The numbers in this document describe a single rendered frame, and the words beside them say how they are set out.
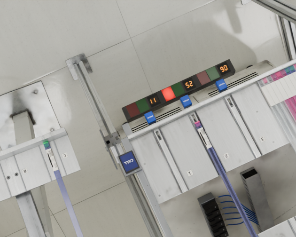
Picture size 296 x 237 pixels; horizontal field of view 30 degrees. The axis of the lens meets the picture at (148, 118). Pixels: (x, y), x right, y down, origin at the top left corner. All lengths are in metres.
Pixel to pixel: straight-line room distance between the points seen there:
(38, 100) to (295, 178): 1.01
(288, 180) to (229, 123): 0.46
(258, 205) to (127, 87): 0.75
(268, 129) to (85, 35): 0.89
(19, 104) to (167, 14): 0.67
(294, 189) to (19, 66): 1.10
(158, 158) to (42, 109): 0.82
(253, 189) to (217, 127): 0.36
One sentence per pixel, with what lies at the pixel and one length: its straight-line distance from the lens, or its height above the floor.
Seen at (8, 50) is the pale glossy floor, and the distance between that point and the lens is 2.13.
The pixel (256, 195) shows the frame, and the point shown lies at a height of 0.66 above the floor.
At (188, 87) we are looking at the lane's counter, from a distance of 1.57.
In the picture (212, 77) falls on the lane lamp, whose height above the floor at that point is 0.67.
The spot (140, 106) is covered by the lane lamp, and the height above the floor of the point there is 0.66.
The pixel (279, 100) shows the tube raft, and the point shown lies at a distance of 1.56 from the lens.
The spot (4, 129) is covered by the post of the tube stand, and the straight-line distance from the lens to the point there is 2.24.
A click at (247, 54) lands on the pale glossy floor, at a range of 2.38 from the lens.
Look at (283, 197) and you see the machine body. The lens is 1.96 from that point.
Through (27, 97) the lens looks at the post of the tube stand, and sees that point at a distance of 2.19.
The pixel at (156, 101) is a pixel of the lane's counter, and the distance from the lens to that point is 1.55.
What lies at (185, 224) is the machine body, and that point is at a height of 0.62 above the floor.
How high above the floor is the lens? 2.03
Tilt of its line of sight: 61 degrees down
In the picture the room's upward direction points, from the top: 148 degrees clockwise
